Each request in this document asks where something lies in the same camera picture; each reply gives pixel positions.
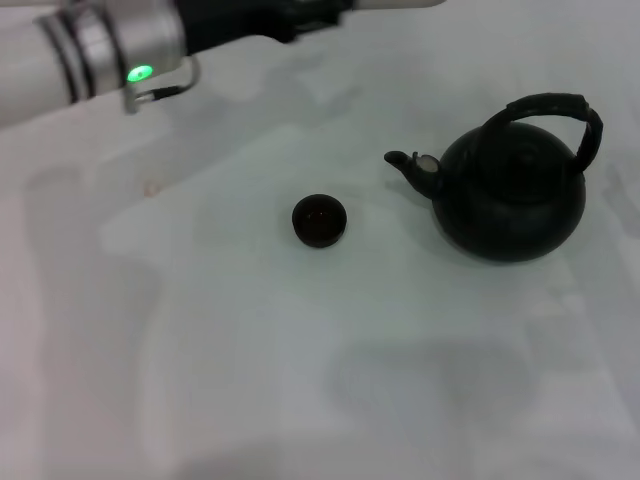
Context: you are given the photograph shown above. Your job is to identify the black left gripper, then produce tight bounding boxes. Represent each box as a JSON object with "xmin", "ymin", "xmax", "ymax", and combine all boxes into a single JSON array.
[{"xmin": 174, "ymin": 0, "xmax": 356, "ymax": 55}]

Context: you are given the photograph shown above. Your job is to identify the black round teapot with handle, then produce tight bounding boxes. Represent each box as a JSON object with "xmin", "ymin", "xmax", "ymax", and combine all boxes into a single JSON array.
[{"xmin": 383, "ymin": 92, "xmax": 605, "ymax": 265}]

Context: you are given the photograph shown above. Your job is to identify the small dark round teacup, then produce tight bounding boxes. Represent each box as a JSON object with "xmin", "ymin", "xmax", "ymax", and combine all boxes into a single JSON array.
[{"xmin": 291, "ymin": 193, "xmax": 348, "ymax": 249}]

